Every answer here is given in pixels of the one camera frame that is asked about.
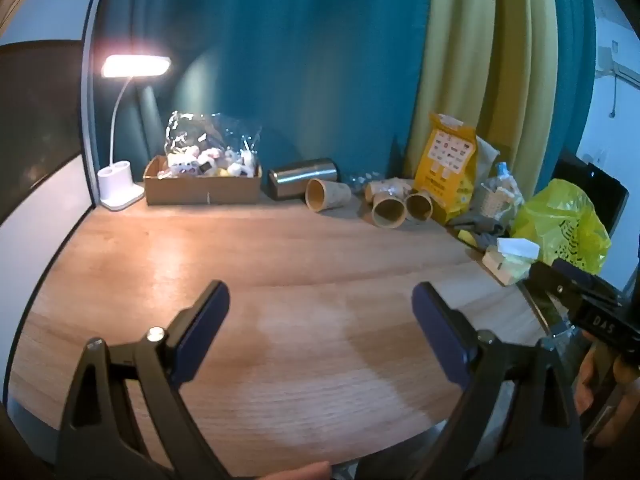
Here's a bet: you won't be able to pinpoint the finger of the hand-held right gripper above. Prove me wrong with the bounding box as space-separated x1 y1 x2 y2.
551 258 626 307
527 263 581 313

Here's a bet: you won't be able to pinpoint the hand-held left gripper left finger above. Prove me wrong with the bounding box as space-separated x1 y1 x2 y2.
55 280 236 480

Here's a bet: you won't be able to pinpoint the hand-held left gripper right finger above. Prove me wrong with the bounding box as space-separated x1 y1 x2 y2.
357 281 585 480

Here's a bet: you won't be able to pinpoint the brown paper cup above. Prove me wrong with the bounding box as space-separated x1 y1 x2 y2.
404 190 433 222
305 178 353 212
363 178 414 204
371 193 408 229

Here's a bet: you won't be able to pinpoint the person's right hand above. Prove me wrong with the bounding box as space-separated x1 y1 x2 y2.
574 342 640 416

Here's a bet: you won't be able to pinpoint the person's left hand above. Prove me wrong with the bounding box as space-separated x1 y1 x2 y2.
264 461 332 480

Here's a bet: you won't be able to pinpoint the white tissue pack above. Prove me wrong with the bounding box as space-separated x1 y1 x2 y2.
482 237 542 287

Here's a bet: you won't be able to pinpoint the yellow-green plastic bag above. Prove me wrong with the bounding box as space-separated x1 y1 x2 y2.
510 178 612 276

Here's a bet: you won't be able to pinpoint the grey gloves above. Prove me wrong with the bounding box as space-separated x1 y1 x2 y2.
446 212 511 253

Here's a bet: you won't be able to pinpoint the black monitor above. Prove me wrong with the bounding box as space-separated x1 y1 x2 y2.
552 149 630 241

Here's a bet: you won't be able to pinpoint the clear plastic bottle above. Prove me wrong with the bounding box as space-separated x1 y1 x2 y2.
492 161 516 191

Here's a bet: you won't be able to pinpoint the yellow paper bag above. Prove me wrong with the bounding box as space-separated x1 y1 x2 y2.
414 112 478 226

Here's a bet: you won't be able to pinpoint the brown cardboard box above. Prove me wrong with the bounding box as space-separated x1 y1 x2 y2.
143 155 263 206

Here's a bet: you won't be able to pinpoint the white desk lamp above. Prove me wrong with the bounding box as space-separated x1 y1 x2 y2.
97 55 172 212

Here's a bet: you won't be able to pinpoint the clear bag of plush toys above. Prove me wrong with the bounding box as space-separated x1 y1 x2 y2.
159 111 263 179

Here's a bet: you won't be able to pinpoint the stainless steel tumbler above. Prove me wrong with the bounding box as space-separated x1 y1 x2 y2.
267 158 339 201

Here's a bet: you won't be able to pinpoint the pale yellow curtain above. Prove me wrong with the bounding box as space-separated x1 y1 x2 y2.
406 0 560 186

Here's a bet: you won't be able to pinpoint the teal curtain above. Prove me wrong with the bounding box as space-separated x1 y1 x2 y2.
95 0 598 196

